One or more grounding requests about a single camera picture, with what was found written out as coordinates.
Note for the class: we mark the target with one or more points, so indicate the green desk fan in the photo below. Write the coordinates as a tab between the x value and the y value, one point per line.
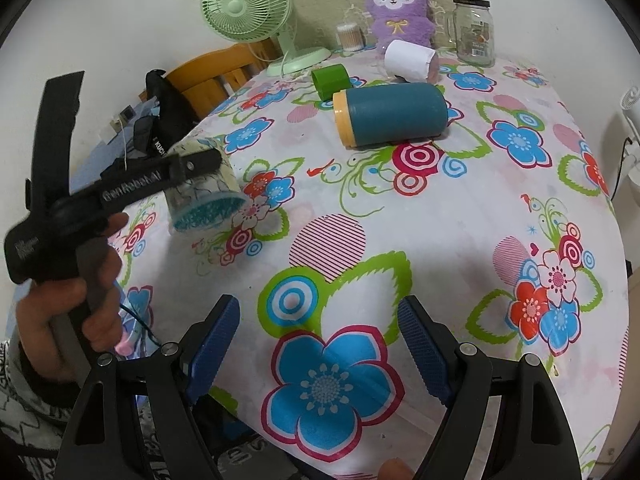
240	2

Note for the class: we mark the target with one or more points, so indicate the black bag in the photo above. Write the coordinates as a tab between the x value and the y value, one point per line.
167	110

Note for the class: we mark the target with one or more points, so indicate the wooden chair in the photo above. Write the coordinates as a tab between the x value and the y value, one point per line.
205	77

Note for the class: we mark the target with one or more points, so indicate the white cup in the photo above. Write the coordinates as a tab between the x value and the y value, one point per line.
407	60

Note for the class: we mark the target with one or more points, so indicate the purple plush toy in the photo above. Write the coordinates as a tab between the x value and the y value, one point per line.
397	10

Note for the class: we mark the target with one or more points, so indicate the blue cup with yellow rim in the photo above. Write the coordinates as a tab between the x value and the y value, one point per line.
395	115

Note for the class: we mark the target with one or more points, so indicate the person's left hand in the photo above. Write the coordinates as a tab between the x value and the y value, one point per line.
37	320

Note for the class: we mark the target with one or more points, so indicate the white appliance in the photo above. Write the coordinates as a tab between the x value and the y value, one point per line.
631	130

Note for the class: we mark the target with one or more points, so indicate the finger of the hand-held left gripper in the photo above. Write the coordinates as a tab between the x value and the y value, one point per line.
55	140
197	162

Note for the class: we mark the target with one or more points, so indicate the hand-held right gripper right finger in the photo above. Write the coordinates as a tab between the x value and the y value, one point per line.
422	350

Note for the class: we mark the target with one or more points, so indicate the person's left forearm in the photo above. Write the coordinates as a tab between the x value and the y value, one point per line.
25	425

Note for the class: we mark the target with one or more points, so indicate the cotton swab container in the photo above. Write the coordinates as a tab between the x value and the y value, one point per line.
351	37

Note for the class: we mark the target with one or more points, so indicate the green cup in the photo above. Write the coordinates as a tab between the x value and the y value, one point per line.
331	80

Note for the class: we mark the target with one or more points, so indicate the wall socket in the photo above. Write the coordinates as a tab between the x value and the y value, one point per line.
126	111

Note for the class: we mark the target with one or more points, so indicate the floral tablecloth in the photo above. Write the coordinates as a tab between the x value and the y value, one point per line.
450	240

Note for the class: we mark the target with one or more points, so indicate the patterned cup with teal inside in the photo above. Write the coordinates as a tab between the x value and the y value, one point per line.
210	200

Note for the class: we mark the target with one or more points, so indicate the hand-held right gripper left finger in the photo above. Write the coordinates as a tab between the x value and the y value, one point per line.
216	347

